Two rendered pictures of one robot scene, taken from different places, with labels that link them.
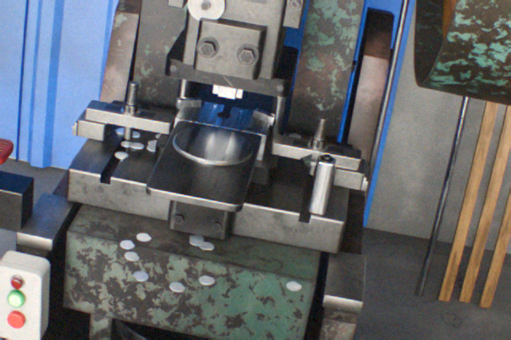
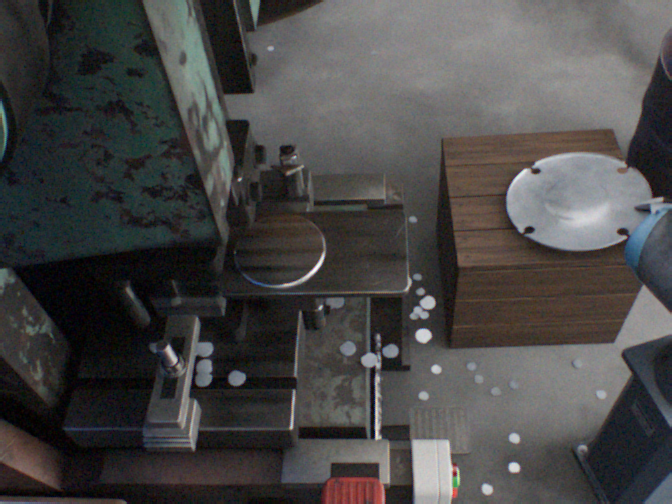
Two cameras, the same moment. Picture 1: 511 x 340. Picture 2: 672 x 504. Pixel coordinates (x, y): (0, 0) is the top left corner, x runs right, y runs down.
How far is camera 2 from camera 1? 1.46 m
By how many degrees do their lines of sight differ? 67
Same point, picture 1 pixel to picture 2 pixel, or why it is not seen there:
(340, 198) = (263, 175)
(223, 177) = (351, 231)
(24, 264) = (436, 461)
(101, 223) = (333, 395)
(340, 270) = (339, 190)
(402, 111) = not seen: outside the picture
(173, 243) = (347, 320)
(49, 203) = (307, 465)
